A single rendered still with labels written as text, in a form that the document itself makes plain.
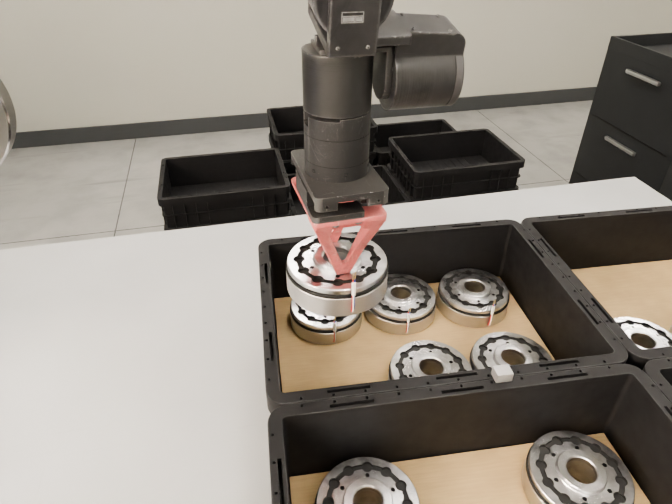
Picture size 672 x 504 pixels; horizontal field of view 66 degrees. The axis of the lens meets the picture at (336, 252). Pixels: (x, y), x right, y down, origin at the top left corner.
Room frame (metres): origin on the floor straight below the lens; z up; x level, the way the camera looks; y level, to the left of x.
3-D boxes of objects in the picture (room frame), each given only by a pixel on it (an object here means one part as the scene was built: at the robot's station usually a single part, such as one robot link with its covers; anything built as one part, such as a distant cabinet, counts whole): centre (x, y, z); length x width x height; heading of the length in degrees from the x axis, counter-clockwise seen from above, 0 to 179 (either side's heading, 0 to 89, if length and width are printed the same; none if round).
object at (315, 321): (0.57, 0.01, 0.86); 0.10 x 0.10 x 0.01
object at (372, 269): (0.42, 0.00, 1.04); 0.10 x 0.10 x 0.01
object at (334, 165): (0.43, 0.00, 1.16); 0.10 x 0.07 x 0.07; 16
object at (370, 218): (0.41, 0.00, 1.09); 0.07 x 0.07 x 0.09; 16
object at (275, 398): (0.51, -0.11, 0.92); 0.40 x 0.30 x 0.02; 99
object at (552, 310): (0.51, -0.11, 0.87); 0.40 x 0.30 x 0.11; 99
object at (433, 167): (1.71, -0.42, 0.37); 0.40 x 0.30 x 0.45; 103
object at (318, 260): (0.42, 0.00, 1.05); 0.05 x 0.05 x 0.01
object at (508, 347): (0.46, -0.22, 0.86); 0.05 x 0.05 x 0.01
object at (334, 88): (0.43, -0.01, 1.22); 0.07 x 0.06 x 0.07; 103
